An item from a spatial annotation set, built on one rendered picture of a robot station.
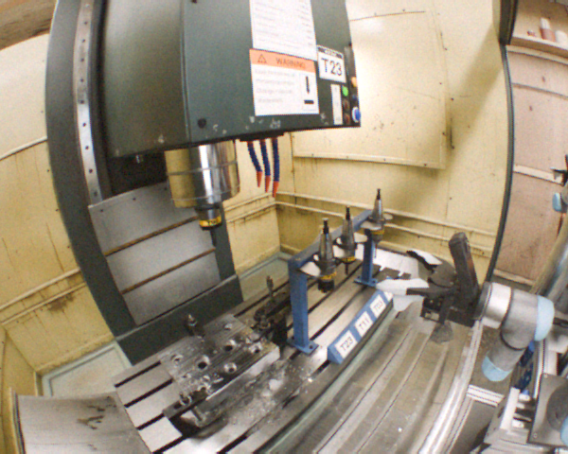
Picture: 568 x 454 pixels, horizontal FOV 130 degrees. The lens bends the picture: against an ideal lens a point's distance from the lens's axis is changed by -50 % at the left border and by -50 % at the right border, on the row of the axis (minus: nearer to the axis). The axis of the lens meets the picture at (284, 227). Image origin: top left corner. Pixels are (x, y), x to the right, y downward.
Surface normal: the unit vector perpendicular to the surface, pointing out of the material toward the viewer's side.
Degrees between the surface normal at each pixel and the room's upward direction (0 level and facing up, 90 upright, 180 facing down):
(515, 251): 90
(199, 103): 90
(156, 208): 90
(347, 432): 8
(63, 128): 90
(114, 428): 24
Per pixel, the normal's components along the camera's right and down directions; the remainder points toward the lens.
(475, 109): -0.68, 0.33
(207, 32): 0.73, 0.20
